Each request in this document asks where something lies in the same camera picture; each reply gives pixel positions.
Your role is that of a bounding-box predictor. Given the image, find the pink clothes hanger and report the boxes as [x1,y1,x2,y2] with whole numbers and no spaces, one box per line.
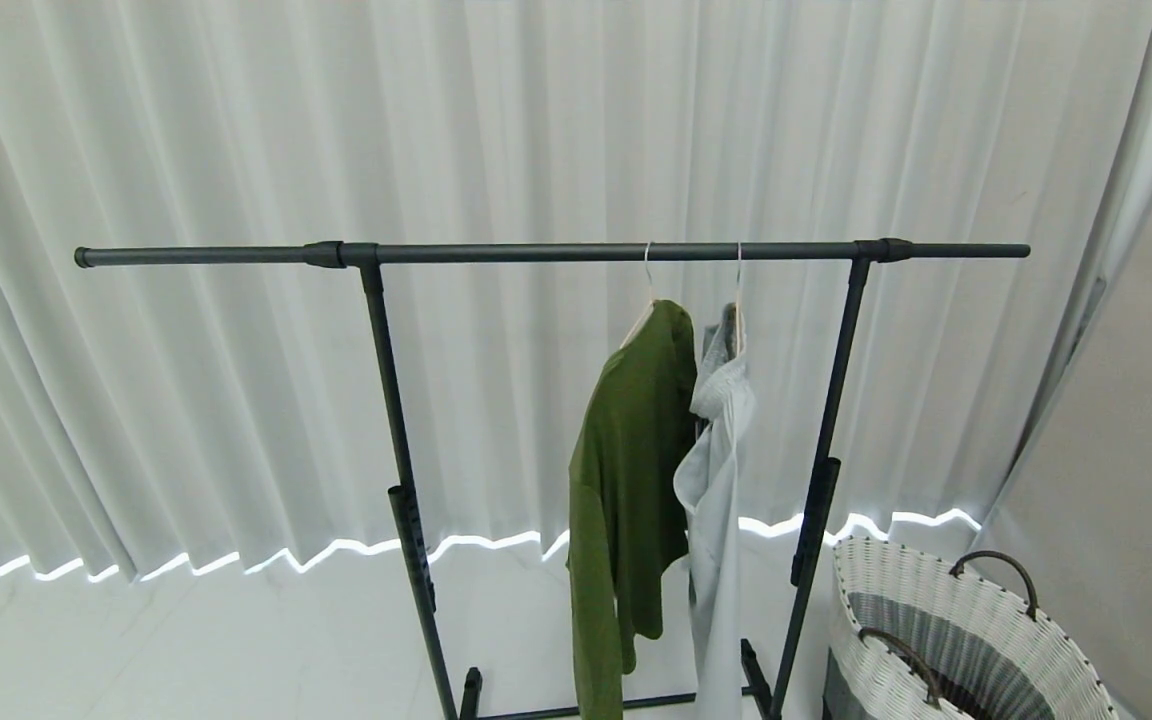
[621,240,659,349]
[731,240,747,356]

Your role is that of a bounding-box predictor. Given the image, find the green garment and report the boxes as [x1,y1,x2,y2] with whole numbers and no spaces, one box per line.
[568,300,699,720]

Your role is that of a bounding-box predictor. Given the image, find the white curtain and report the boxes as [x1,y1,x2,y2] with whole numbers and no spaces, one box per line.
[0,0,1152,581]

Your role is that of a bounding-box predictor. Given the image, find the pale grey shorts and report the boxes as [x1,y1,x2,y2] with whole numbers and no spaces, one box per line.
[674,303,757,720]

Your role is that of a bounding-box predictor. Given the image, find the black clothes rack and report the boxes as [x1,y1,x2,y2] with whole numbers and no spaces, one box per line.
[74,238,1030,720]

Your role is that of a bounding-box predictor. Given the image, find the white laundry basket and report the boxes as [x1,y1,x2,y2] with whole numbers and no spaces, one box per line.
[821,538,1127,720]

